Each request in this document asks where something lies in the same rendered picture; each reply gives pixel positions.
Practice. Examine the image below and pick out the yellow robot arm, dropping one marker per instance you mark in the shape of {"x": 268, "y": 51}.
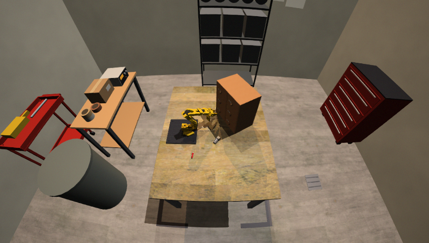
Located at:
{"x": 188, "y": 115}

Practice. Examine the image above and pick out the dark brown wooden chest of drawers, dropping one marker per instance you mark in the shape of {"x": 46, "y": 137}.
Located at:
{"x": 247, "y": 98}

